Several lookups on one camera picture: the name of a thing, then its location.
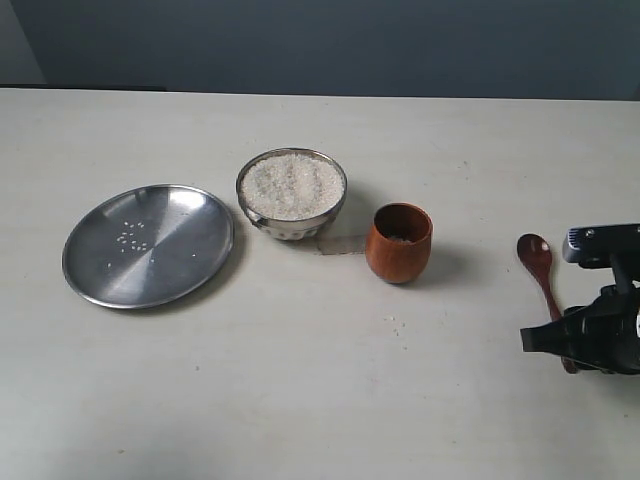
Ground dark wooden spoon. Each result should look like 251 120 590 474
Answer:
516 233 579 374

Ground steel bowl of rice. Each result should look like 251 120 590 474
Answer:
236 148 348 241

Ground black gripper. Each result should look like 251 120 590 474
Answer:
520 285 639 375

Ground round steel plate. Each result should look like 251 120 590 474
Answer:
61 184 235 310

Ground brown wooden cup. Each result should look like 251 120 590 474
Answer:
365 203 433 284

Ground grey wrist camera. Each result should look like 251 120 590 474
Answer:
562 223 639 269

